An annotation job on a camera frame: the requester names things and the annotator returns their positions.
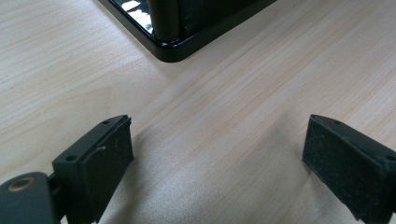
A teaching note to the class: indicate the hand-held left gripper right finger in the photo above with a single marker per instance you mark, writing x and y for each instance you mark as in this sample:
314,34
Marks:
351,168

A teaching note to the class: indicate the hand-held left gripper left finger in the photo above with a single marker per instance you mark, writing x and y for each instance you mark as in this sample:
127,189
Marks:
93,168

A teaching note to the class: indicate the red and black shoe rack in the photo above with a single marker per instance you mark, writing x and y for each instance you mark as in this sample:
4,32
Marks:
174,53

